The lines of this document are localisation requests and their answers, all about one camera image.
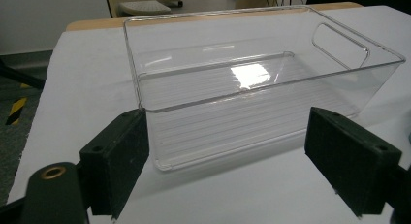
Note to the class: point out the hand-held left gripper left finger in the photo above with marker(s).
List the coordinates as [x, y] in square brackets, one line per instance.
[113, 159]

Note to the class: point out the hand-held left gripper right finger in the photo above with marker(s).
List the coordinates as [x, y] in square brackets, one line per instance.
[349, 159]

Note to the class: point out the clear plastic storage bin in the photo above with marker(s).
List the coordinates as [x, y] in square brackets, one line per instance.
[226, 127]

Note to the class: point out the white table cover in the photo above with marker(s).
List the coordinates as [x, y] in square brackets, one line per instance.
[87, 88]

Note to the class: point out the yellow black hazard tape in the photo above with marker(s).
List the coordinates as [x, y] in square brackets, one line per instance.
[16, 111]

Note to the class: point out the black metal stand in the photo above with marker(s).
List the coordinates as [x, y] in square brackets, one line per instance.
[19, 75]

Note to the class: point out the wooden table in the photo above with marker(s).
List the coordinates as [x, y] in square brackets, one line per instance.
[97, 23]

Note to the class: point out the curved grey object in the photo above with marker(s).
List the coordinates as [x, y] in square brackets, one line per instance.
[143, 7]

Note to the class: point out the wooden desk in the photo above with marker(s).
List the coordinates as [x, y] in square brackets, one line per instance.
[111, 1]

